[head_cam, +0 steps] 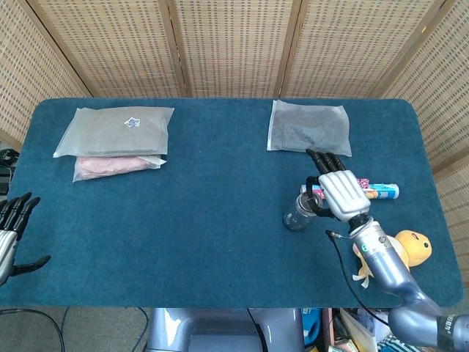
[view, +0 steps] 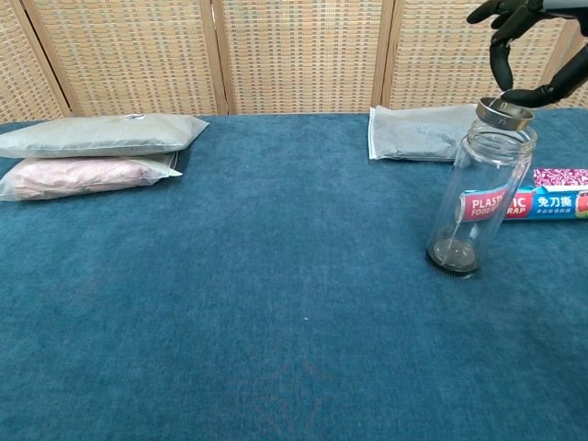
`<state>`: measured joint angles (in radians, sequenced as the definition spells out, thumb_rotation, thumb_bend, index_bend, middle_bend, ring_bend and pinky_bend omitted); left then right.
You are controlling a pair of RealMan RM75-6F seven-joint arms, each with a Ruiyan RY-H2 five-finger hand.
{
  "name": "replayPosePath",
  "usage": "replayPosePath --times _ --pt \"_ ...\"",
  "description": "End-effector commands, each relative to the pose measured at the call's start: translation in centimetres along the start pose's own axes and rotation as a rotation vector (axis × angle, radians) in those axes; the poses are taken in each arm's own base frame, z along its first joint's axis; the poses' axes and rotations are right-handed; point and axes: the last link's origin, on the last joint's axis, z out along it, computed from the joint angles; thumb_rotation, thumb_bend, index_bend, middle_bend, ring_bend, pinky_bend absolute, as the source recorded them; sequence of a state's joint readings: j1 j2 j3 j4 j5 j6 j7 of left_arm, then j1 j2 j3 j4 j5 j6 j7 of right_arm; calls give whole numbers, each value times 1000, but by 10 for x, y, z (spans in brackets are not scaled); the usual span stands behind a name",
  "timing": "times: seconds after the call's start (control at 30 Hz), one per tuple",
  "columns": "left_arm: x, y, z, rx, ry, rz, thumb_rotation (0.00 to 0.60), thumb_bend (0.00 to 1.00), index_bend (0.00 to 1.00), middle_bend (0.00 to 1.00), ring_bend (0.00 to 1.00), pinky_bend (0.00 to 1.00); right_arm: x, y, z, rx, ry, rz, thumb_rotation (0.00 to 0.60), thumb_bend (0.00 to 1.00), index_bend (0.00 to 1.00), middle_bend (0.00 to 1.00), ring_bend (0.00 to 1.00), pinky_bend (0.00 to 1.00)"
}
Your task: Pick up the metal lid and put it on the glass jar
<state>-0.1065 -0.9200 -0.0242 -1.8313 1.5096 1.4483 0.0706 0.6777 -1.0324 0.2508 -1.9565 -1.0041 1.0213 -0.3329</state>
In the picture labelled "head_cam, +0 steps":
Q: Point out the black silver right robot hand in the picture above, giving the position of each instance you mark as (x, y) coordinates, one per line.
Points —
(344, 196)

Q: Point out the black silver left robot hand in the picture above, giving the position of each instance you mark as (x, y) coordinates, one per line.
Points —
(6, 253)

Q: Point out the grey robot base torso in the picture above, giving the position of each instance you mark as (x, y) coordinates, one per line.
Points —
(220, 330)

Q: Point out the clear glass jar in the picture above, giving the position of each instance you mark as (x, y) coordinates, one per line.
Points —
(295, 218)

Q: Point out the small purple patterned packet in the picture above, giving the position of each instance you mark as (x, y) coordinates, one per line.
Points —
(363, 182)

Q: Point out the dark grey frosted zip bag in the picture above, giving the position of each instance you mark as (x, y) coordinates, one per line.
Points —
(304, 126)

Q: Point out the black equipment beside table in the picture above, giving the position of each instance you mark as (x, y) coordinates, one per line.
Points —
(7, 170)

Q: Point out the yellow plush toy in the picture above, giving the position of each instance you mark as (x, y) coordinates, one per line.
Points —
(416, 245)

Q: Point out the blue box under table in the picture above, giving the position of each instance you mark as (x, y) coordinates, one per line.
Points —
(311, 326)

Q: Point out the pink clothing zip bag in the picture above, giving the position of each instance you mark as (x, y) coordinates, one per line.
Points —
(110, 166)

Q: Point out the white bin with clutter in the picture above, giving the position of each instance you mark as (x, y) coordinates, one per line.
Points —
(362, 330)

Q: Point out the large grey frosted zip bag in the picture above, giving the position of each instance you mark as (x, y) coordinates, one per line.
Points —
(113, 133)

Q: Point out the blue carpet table mat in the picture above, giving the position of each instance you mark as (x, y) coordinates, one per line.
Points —
(183, 220)

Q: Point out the bamboo folding screen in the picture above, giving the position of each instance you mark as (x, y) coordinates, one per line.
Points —
(234, 47)

